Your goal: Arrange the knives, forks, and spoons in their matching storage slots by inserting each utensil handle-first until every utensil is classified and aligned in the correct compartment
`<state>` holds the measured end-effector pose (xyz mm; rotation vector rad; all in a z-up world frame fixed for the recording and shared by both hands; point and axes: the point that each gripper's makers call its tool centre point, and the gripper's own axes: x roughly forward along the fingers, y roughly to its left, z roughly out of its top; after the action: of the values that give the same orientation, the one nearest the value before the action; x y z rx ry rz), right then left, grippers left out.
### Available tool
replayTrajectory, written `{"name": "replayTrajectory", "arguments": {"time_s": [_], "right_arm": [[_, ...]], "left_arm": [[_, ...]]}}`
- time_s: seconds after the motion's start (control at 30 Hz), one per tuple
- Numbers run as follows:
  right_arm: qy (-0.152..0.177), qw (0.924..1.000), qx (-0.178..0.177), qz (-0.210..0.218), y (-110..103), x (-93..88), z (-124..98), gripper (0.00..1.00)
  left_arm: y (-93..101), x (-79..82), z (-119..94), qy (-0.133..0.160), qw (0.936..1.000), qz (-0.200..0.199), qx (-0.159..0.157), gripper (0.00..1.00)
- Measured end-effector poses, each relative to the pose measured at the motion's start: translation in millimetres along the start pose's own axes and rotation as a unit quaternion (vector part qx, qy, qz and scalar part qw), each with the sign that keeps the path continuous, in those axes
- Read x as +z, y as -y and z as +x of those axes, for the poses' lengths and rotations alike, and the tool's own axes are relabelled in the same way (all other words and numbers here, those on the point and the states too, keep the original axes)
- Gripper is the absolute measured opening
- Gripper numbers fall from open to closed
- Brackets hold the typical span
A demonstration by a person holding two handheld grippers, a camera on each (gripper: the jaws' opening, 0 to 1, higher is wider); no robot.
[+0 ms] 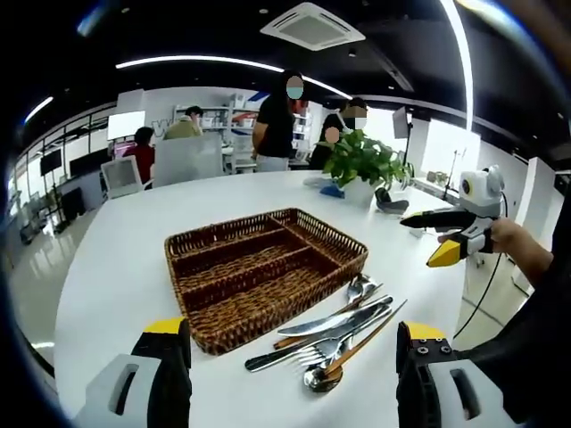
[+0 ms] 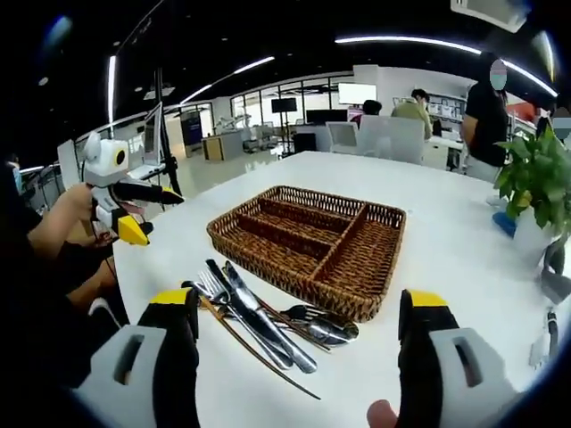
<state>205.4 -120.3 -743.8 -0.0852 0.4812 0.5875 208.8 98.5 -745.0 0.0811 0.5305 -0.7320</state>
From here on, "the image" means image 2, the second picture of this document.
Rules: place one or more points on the tilted white monitor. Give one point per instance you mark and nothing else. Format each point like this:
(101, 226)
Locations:
(151, 134)

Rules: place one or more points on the translucent white office chair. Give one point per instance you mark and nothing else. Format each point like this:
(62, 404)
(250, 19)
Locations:
(392, 140)

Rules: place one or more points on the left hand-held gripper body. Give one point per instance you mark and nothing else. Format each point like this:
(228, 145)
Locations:
(105, 169)

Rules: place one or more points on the small blue packet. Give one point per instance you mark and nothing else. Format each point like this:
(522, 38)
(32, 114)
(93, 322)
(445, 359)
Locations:
(504, 225)

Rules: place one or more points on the blue standing display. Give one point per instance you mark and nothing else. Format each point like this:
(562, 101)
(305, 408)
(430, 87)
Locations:
(191, 131)

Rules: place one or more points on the dark grey curved object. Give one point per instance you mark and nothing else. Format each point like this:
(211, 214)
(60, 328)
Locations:
(555, 281)

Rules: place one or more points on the person's black clothing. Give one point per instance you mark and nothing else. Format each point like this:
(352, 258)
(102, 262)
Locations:
(35, 312)

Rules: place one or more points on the brown wooden chopstick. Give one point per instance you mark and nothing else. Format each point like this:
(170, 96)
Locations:
(308, 335)
(250, 348)

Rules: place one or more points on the small white office chair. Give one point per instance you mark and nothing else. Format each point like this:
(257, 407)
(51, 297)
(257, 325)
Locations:
(342, 136)

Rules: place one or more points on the person's right hand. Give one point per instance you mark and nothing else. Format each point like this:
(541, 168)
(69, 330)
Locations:
(383, 414)

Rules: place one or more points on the wooden side cabinet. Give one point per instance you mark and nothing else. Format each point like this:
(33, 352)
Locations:
(218, 147)

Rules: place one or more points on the black tripod stand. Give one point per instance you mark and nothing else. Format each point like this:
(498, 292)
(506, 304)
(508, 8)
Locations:
(167, 147)

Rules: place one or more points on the person's leg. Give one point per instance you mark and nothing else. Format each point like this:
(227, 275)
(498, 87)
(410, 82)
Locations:
(91, 285)

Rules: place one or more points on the white storage shelf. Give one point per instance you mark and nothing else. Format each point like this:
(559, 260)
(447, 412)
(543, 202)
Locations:
(446, 109)

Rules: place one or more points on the white wall screen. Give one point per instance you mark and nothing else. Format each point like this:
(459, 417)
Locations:
(357, 93)

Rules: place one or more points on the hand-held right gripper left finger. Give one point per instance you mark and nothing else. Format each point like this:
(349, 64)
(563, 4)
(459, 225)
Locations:
(174, 356)

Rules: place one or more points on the person's left hand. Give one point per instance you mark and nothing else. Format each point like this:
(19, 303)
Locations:
(76, 203)

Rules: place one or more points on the brown wicker storage tray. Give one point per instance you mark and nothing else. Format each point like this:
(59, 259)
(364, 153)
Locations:
(357, 267)

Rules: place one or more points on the black desk monitor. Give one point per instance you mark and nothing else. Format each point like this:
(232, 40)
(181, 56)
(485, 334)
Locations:
(325, 117)

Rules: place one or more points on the silver table knife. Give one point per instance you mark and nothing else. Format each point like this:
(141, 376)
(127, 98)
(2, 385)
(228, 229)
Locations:
(243, 283)
(267, 330)

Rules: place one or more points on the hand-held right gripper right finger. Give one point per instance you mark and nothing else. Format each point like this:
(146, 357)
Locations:
(424, 365)

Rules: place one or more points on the black monitor on stand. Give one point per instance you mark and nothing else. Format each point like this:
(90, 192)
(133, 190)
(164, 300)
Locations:
(283, 105)

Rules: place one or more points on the green potted plant white pot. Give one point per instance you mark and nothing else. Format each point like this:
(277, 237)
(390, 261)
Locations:
(535, 187)

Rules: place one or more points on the white ceiling air vent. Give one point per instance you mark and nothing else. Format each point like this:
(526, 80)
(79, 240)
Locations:
(486, 11)

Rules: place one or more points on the long ceiling light strip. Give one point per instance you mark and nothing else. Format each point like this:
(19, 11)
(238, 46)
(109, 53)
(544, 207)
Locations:
(424, 42)

